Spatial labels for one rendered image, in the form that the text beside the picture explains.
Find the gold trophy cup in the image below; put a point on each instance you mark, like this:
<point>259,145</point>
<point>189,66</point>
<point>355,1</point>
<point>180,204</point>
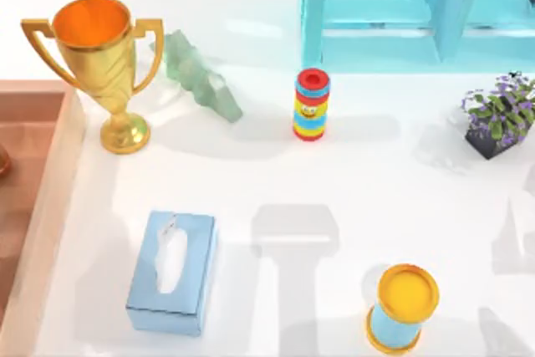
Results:
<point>97,60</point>

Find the shallow salmon-coloured box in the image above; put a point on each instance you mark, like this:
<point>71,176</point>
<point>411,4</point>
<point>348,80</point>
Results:
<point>29,190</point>

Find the pale green glass bottle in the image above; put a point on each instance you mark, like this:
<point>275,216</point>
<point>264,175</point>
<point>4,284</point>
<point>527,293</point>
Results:
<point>200,78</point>

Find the light blue tissue box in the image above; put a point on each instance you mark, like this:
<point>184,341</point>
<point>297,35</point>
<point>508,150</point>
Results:
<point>171,273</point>

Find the stack of coloured rings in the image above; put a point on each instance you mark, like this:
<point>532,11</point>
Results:
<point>311,105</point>

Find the purple flower plant pot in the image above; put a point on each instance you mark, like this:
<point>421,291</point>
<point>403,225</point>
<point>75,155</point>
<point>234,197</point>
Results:
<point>499,116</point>

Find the light blue rack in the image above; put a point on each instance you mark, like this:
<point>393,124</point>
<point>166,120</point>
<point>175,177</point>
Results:
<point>393,6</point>

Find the blue and yellow can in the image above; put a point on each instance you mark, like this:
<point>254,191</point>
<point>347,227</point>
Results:
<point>401,311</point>

